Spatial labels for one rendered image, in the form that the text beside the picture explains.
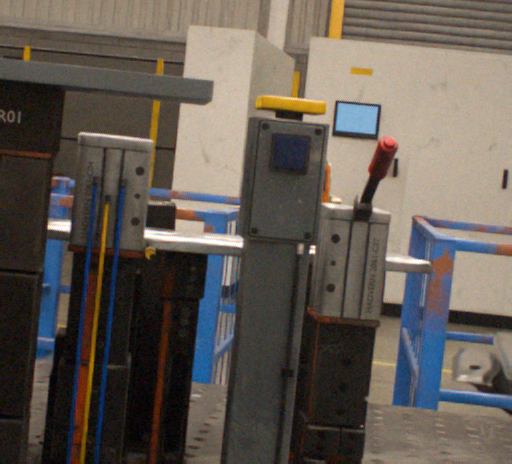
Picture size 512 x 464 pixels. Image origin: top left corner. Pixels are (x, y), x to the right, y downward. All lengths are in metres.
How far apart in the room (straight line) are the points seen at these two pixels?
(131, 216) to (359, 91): 7.95
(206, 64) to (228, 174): 0.83
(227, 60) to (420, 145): 1.56
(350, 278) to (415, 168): 7.89
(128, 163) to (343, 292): 0.26
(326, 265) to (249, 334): 0.19
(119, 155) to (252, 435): 0.32
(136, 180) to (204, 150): 7.97
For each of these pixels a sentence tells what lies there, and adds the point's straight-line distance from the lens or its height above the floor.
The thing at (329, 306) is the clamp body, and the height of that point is 0.96.
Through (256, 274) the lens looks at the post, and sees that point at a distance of 1.13.
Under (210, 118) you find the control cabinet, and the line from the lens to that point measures 9.24.
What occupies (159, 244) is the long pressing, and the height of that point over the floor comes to 0.99.
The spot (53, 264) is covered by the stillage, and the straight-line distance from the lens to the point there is 4.47.
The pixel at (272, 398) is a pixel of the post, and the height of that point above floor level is 0.88.
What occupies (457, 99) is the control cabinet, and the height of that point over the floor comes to 1.64.
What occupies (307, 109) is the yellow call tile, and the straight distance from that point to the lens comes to 1.13.
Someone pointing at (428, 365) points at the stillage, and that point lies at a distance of 3.14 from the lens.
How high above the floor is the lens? 1.11
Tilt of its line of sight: 3 degrees down
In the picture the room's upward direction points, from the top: 6 degrees clockwise
